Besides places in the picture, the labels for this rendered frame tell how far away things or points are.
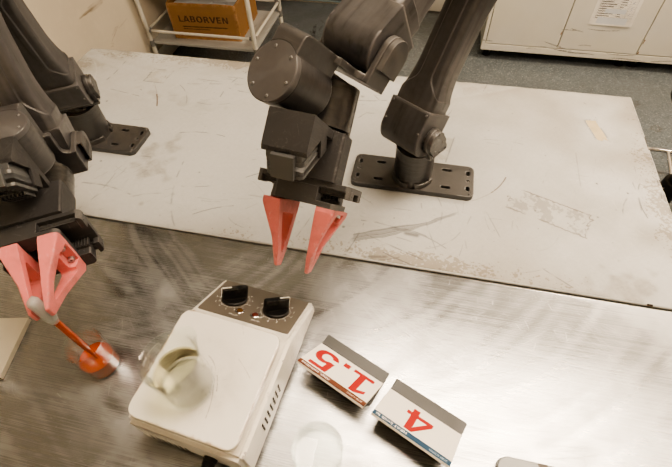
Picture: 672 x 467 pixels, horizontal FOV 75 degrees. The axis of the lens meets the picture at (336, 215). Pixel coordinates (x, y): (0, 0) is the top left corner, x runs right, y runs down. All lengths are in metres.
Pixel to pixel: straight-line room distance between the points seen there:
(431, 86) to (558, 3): 2.20
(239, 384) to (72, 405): 0.23
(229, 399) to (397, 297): 0.26
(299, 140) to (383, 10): 0.17
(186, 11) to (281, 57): 2.31
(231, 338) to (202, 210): 0.29
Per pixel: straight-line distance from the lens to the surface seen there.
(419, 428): 0.53
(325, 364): 0.54
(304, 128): 0.38
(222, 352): 0.50
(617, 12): 2.88
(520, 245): 0.70
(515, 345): 0.61
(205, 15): 2.67
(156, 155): 0.87
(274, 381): 0.50
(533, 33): 2.85
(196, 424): 0.48
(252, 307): 0.56
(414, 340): 0.59
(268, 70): 0.42
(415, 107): 0.63
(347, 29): 0.47
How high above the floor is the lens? 1.43
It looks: 50 degrees down
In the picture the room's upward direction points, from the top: 3 degrees counter-clockwise
